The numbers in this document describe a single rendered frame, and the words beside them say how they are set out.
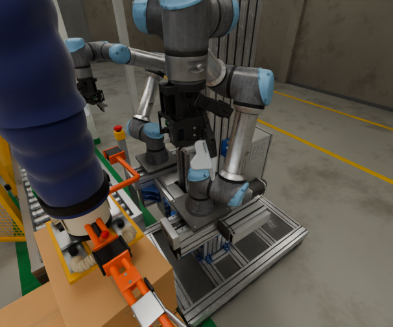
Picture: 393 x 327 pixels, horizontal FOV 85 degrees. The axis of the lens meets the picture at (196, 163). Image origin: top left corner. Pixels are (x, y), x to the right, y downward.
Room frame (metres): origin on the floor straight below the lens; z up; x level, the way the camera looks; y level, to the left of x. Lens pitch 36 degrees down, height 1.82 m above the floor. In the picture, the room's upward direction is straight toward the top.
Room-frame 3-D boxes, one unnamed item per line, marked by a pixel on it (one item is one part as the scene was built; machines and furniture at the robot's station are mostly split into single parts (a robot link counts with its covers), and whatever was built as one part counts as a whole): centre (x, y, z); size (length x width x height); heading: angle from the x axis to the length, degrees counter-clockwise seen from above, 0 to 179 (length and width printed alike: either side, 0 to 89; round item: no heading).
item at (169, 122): (0.41, 0.02, 1.66); 0.09 x 0.08 x 0.12; 124
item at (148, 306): (0.23, 0.13, 1.18); 0.07 x 0.07 x 0.04; 42
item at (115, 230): (0.64, 0.37, 1.08); 0.34 x 0.10 x 0.05; 42
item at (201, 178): (0.74, -0.03, 1.20); 0.13 x 0.12 x 0.14; 60
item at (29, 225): (1.55, 1.67, 0.50); 2.31 x 0.05 x 0.19; 39
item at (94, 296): (0.56, 0.45, 0.74); 0.60 x 0.40 x 0.40; 42
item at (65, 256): (0.51, 0.51, 1.08); 0.34 x 0.10 x 0.05; 42
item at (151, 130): (1.16, 0.26, 1.20); 0.13 x 0.12 x 0.14; 54
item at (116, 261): (0.39, 0.27, 1.18); 0.10 x 0.08 x 0.06; 132
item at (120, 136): (1.62, 0.66, 0.50); 0.07 x 0.07 x 1.00; 39
